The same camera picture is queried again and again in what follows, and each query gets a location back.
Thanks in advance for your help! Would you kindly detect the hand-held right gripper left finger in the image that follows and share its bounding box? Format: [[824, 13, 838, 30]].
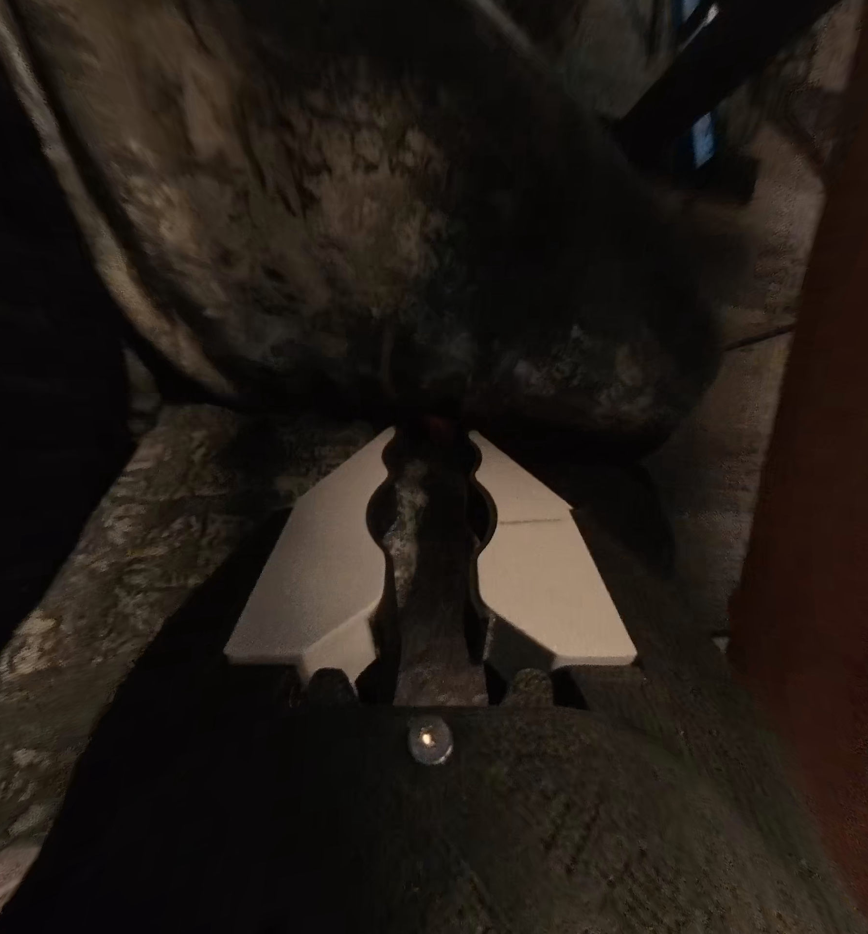
[[224, 427, 400, 678]]

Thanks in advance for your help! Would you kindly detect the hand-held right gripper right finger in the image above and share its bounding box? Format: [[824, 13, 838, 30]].
[[469, 431, 638, 671]]

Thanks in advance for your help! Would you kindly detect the reddish brown panel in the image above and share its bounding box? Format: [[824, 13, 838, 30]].
[[729, 0, 868, 934]]

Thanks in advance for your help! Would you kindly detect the mottled grey cloth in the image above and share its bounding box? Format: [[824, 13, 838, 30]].
[[0, 0, 807, 906]]

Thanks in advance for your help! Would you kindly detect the dark slanted bar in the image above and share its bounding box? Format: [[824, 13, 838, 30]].
[[612, 0, 847, 143]]

